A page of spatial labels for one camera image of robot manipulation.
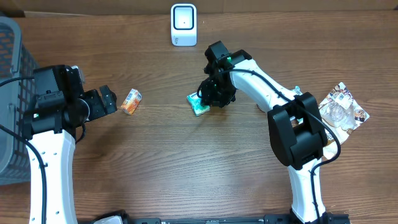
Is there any orange tissue pack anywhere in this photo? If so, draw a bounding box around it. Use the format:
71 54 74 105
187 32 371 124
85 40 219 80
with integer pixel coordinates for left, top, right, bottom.
121 88 142 115

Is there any cream green packet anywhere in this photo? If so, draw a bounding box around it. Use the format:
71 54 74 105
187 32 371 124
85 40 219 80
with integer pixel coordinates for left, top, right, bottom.
187 93 210 116

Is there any mint green wipe packet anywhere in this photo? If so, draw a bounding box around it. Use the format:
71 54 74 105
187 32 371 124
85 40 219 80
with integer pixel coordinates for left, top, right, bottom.
292 86 302 95

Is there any brown white snack bag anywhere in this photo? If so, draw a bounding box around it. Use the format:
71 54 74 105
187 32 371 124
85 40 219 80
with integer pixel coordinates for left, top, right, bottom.
318 82 370 144

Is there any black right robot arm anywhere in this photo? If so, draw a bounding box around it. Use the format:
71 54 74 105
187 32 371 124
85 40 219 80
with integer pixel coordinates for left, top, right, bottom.
198 48 327 223

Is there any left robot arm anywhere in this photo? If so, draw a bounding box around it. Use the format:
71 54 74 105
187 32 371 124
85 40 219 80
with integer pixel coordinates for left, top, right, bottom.
22 83 116 223

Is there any white barcode scanner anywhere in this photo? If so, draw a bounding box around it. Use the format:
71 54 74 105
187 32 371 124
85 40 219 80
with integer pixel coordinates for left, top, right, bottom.
170 3 197 47

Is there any grey plastic mesh basket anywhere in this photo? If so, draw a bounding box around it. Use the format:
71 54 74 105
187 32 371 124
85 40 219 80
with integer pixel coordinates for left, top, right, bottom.
1 16 39 185

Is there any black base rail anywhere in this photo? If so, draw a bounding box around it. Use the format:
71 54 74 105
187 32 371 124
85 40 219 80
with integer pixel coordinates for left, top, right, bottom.
128 213 351 224

